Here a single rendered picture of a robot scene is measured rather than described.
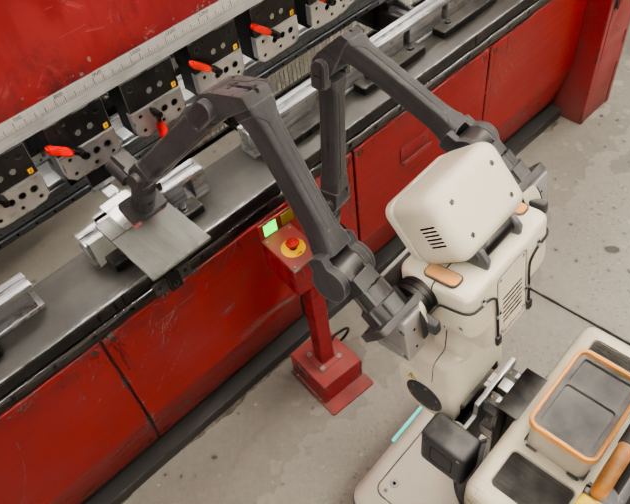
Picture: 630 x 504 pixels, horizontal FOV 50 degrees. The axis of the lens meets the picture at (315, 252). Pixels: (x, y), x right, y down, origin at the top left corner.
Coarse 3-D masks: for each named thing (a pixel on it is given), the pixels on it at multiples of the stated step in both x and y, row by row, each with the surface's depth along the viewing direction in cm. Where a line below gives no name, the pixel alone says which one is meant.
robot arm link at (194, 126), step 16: (192, 112) 118; (208, 112) 116; (176, 128) 130; (192, 128) 127; (208, 128) 123; (160, 144) 137; (176, 144) 133; (192, 144) 130; (144, 160) 143; (160, 160) 140; (176, 160) 138; (144, 176) 146; (160, 176) 145
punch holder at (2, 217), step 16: (0, 160) 144; (16, 160) 146; (32, 160) 149; (0, 176) 146; (16, 176) 148; (32, 176) 151; (0, 192) 148; (16, 192) 150; (32, 192) 153; (48, 192) 156; (0, 208) 149; (16, 208) 152; (32, 208) 155; (0, 224) 151
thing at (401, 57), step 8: (416, 48) 227; (424, 48) 227; (392, 56) 225; (400, 56) 225; (408, 56) 224; (416, 56) 226; (400, 64) 222; (408, 64) 226; (360, 80) 218; (360, 88) 217; (368, 88) 217
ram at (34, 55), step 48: (0, 0) 127; (48, 0) 133; (96, 0) 140; (144, 0) 148; (192, 0) 157; (0, 48) 132; (48, 48) 138; (96, 48) 146; (0, 96) 137; (48, 96) 144; (96, 96) 152; (0, 144) 142
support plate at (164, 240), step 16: (112, 224) 174; (144, 224) 173; (160, 224) 173; (176, 224) 172; (192, 224) 171; (128, 240) 170; (144, 240) 170; (160, 240) 169; (176, 240) 168; (192, 240) 168; (208, 240) 168; (128, 256) 167; (144, 256) 166; (160, 256) 166; (176, 256) 165; (144, 272) 163; (160, 272) 162
